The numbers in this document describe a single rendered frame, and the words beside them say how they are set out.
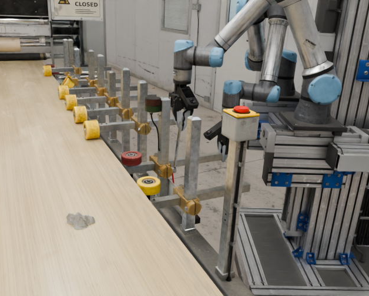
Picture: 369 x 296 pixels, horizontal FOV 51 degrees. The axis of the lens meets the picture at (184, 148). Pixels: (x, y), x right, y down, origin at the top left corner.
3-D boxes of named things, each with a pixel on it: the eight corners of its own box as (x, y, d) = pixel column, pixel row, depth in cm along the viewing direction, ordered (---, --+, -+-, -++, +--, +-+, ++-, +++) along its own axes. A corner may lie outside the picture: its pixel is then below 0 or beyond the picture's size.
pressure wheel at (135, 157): (137, 174, 161) (137, 148, 157) (144, 182, 154) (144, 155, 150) (118, 177, 158) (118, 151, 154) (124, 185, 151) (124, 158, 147)
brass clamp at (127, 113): (126, 111, 204) (126, 102, 202) (134, 118, 193) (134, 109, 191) (114, 113, 201) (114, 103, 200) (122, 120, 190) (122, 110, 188)
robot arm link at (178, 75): (195, 70, 152) (176, 70, 148) (194, 81, 153) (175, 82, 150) (187, 67, 158) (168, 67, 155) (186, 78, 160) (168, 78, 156)
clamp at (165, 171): (160, 164, 165) (160, 154, 164) (173, 177, 154) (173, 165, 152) (147, 166, 163) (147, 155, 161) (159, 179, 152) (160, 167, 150)
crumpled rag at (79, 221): (100, 222, 106) (100, 214, 105) (79, 232, 101) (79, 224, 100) (81, 210, 111) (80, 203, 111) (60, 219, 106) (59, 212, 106)
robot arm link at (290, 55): (293, 77, 200) (297, 51, 195) (267, 74, 204) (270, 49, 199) (295, 74, 210) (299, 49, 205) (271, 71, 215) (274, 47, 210)
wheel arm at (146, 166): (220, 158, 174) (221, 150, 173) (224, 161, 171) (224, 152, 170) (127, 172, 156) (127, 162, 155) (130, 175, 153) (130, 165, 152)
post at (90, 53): (95, 120, 269) (93, 49, 252) (96, 121, 266) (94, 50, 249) (90, 120, 267) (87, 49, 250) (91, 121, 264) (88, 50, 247)
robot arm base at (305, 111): (322, 114, 171) (326, 92, 168) (335, 124, 157) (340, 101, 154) (288, 113, 171) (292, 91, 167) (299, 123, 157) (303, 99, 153)
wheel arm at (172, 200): (244, 189, 153) (245, 180, 152) (250, 193, 150) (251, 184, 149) (141, 209, 135) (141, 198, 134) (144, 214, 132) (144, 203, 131)
